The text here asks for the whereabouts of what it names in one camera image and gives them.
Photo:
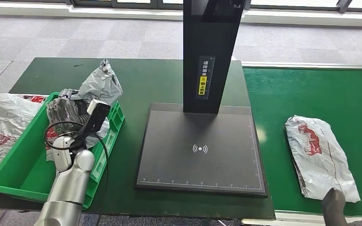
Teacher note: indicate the white window sill ledge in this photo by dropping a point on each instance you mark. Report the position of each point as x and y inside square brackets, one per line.
[28, 9]

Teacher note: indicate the large crumpled white parcel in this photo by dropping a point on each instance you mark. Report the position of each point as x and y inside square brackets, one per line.
[3, 121]

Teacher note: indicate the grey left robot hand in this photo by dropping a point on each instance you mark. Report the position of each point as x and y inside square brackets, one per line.
[62, 112]

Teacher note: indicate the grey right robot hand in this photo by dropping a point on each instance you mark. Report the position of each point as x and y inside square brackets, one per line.
[334, 209]

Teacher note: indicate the green plastic crate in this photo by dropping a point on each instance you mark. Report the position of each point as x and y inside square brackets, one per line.
[21, 174]

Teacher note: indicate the yellow black scanner label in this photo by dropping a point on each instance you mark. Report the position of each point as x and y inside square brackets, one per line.
[203, 85]

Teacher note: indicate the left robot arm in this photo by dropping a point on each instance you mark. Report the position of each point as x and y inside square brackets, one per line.
[71, 187]

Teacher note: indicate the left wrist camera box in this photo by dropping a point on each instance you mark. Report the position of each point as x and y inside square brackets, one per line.
[98, 113]

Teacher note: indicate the dark window frame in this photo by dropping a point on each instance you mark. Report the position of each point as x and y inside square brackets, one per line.
[137, 4]

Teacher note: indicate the black inbound scanner machine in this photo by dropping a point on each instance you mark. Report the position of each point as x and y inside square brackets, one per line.
[199, 168]

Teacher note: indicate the compact white red-print parcel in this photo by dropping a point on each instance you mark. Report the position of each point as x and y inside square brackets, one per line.
[321, 159]

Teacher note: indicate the white grey black-print parcel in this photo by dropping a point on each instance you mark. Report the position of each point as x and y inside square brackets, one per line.
[101, 84]

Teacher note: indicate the silver conveyor frame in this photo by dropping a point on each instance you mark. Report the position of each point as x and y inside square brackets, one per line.
[309, 65]

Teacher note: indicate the green conveyor belt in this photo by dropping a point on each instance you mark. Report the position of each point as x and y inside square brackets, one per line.
[293, 93]

